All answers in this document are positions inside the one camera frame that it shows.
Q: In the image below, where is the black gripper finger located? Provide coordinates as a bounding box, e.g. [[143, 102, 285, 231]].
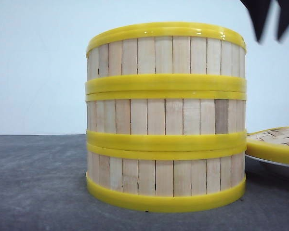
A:
[[277, 0, 289, 40], [240, 0, 271, 43]]

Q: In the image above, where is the bamboo steamer basket single bun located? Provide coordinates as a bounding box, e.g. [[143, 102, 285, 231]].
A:
[[85, 22, 247, 101]]

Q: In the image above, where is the woven bamboo steamer lid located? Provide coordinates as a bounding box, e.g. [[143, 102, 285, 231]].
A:
[[246, 127, 289, 165]]

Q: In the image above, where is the bamboo steamer basket tier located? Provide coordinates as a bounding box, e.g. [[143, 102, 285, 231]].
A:
[[86, 152, 246, 213], [87, 94, 246, 153]]

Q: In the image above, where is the white plate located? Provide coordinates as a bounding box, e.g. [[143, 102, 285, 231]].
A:
[[246, 154, 289, 180]]

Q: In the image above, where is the bamboo steamer basket bottom tier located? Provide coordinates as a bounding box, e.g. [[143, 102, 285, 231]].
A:
[[86, 152, 246, 213]]

